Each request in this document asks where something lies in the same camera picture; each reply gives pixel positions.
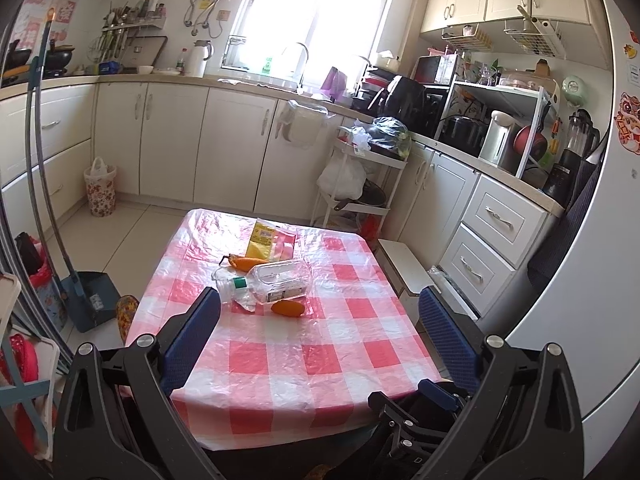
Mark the clear plastic water bottle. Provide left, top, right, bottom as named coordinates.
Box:
left=212, top=259, right=311, bottom=312

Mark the yellow snack wrapper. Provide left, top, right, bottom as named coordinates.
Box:
left=245, top=219, right=296, bottom=261

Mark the small white step stool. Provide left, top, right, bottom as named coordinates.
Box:
left=374, top=240, right=434, bottom=323

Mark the white drawer cabinet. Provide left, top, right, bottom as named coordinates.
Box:
left=438, top=176, right=558, bottom=318

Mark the blue dustpan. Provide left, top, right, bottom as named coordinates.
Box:
left=25, top=55, right=119, bottom=333

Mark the pink checkered tablecloth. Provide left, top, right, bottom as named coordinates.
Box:
left=124, top=207, right=444, bottom=452

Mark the white refrigerator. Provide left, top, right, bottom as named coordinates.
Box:
left=508, top=0, right=639, bottom=474

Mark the white shelf trolley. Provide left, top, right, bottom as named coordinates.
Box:
left=310, top=117, right=411, bottom=230

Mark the white plastic bag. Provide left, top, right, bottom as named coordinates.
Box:
left=317, top=152, right=367, bottom=200

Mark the dark striped cloth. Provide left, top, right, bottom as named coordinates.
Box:
left=527, top=155, right=603, bottom=294

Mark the bag of vegetables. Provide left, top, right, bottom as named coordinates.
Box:
left=366, top=117, right=412, bottom=160

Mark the black blender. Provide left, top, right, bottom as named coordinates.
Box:
left=541, top=108, right=600, bottom=207

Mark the black air fryer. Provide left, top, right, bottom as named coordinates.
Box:
left=368, top=75, right=427, bottom=132

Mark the microwave oven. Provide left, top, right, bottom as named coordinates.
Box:
left=412, top=53, right=458, bottom=86

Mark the white thermos kettle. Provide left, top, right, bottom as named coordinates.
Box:
left=183, top=40, right=214, bottom=78

